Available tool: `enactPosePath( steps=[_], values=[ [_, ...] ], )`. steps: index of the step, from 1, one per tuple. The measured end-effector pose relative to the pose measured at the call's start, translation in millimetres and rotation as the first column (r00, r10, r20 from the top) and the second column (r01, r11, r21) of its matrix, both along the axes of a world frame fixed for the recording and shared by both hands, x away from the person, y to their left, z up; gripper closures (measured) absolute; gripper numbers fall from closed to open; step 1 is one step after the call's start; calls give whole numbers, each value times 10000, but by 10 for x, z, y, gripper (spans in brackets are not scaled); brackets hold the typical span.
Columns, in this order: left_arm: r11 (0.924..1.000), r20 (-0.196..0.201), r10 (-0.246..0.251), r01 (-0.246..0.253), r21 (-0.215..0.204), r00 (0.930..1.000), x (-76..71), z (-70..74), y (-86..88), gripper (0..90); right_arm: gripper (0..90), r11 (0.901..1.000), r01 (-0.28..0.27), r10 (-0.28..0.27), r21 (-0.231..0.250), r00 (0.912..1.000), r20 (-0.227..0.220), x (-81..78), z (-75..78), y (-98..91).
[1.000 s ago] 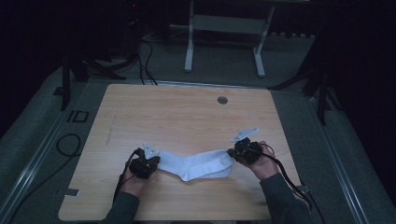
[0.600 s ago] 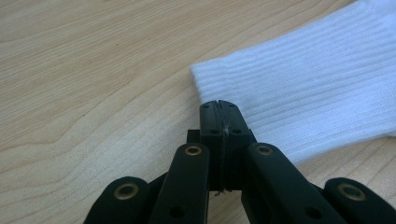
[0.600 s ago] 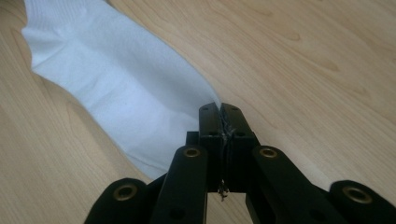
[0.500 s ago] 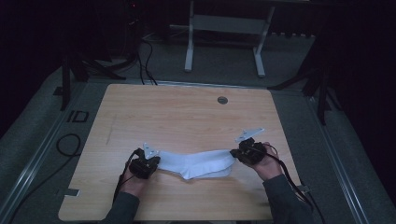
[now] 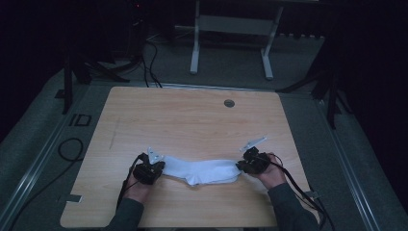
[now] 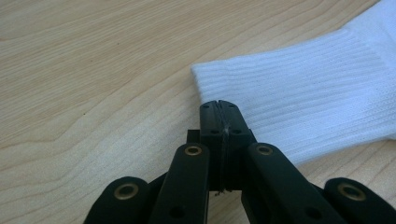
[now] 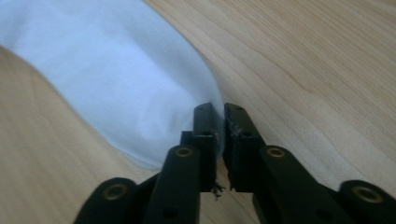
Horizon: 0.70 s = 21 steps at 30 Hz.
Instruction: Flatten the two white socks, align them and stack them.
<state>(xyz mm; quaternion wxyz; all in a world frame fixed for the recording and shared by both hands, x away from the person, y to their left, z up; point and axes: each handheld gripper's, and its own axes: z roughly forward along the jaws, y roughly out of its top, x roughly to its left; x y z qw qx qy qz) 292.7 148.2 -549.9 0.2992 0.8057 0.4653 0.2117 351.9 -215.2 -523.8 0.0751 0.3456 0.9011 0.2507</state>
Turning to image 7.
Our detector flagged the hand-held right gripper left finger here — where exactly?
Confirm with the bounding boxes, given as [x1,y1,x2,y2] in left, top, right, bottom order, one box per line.
[143,102,219,224]

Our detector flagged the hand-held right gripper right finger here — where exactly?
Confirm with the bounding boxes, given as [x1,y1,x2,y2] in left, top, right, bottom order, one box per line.
[222,102,354,224]

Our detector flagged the white sock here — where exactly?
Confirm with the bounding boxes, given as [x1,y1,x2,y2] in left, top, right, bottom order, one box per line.
[0,0,226,171]

